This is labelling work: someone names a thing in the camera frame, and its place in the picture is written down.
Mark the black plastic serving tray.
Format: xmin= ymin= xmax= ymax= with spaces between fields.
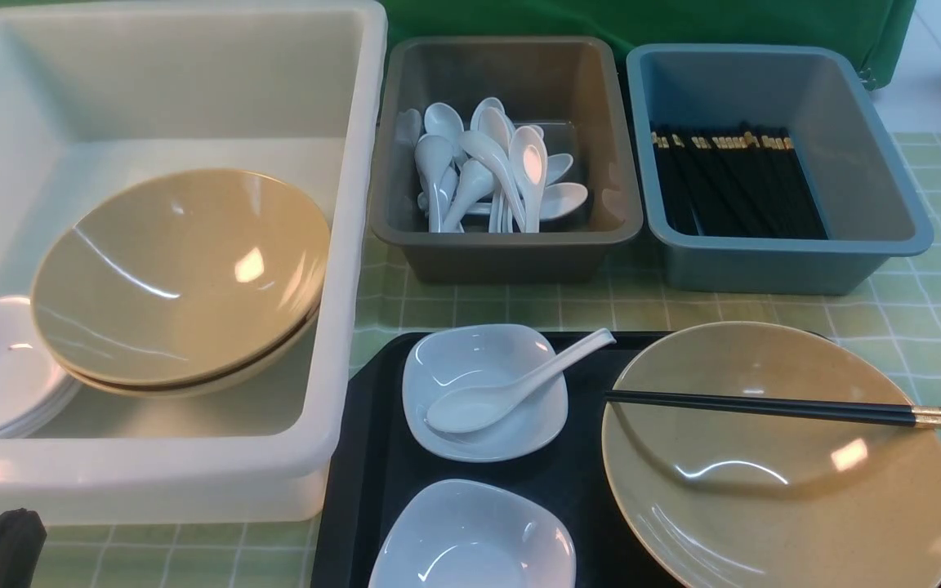
xmin=322 ymin=331 xmax=941 ymax=587

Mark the large white plastic tub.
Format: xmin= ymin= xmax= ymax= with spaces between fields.
xmin=0 ymin=1 xmax=387 ymax=525

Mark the pile of white spoons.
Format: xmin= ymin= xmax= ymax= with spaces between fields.
xmin=395 ymin=96 xmax=589 ymax=234

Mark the black chopstick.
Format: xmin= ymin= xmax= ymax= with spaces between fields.
xmin=605 ymin=390 xmax=941 ymax=417
xmin=609 ymin=399 xmax=941 ymax=430

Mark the lower stacked tan bowl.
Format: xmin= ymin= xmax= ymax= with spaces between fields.
xmin=64 ymin=304 xmax=321 ymax=399

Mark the stacked tan bowl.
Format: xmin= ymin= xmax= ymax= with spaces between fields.
xmin=30 ymin=168 xmax=330 ymax=395
xmin=64 ymin=304 xmax=321 ymax=399

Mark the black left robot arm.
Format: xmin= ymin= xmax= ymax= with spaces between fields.
xmin=0 ymin=509 xmax=47 ymax=587

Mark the green checked tablecloth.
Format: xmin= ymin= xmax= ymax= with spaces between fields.
xmin=31 ymin=131 xmax=941 ymax=587

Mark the white square dish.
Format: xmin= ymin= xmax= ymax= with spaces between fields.
xmin=402 ymin=323 xmax=569 ymax=464
xmin=368 ymin=478 xmax=578 ymax=587

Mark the white soup spoon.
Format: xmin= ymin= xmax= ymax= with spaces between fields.
xmin=426 ymin=328 xmax=616 ymax=433

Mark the top stacked tan bowl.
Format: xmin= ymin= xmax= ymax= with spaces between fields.
xmin=30 ymin=168 xmax=330 ymax=395

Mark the bundle of black chopsticks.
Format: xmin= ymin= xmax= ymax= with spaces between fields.
xmin=650 ymin=122 xmax=830 ymax=239

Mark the tan noodle bowl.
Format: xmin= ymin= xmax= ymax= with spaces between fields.
xmin=600 ymin=321 xmax=941 ymax=587

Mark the green fabric backdrop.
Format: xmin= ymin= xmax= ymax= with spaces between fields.
xmin=382 ymin=1 xmax=916 ymax=90

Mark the stack of white plates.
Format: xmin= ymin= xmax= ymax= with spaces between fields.
xmin=0 ymin=296 xmax=82 ymax=439

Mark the blue plastic bin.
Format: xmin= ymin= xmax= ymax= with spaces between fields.
xmin=627 ymin=43 xmax=934 ymax=295

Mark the grey plastic bin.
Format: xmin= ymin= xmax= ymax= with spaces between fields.
xmin=368 ymin=36 xmax=645 ymax=284

